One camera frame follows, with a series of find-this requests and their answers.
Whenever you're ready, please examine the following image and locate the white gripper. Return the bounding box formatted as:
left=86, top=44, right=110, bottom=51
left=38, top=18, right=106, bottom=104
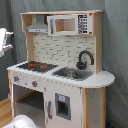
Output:
left=0, top=28, right=14, bottom=57

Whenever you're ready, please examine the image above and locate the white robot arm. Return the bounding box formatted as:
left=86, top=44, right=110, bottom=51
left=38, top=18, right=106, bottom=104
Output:
left=0, top=28, right=37, bottom=128

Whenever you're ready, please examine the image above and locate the wooden toy kitchen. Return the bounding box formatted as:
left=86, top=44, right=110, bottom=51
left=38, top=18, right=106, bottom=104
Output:
left=8, top=10, right=115, bottom=128

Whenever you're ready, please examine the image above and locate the grey range hood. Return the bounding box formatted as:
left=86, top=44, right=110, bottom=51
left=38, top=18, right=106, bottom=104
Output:
left=25, top=15, right=48, bottom=33

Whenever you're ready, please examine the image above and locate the black toy stovetop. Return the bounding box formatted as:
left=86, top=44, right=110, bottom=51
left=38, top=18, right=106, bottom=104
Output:
left=20, top=61, right=56, bottom=72

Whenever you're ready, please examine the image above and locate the left red stove knob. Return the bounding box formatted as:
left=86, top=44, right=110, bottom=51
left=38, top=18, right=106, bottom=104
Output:
left=13, top=76, right=19, bottom=82

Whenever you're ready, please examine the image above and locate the red stove knob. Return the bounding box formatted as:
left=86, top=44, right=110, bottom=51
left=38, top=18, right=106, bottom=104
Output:
left=32, top=81, right=37, bottom=87
left=13, top=76, right=19, bottom=82

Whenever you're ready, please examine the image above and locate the right red stove knob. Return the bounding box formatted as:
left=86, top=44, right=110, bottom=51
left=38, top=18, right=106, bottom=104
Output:
left=32, top=81, right=37, bottom=87

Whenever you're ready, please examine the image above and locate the white toy microwave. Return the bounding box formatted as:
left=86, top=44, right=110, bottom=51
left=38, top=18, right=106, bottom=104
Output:
left=47, top=13, right=93, bottom=36

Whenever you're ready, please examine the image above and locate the grey toy sink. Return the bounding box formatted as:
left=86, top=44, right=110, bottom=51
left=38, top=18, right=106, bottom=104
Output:
left=53, top=67, right=92, bottom=81

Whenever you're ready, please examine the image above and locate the black toy faucet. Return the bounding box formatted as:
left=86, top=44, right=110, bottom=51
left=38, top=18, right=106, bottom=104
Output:
left=76, top=50, right=94, bottom=70

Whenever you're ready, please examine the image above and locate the grey ice dispenser panel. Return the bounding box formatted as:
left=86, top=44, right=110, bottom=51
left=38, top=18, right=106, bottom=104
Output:
left=55, top=93, right=71, bottom=120

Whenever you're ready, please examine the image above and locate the grey cupboard door handle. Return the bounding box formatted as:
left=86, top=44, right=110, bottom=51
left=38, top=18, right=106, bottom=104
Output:
left=47, top=101, right=52, bottom=119

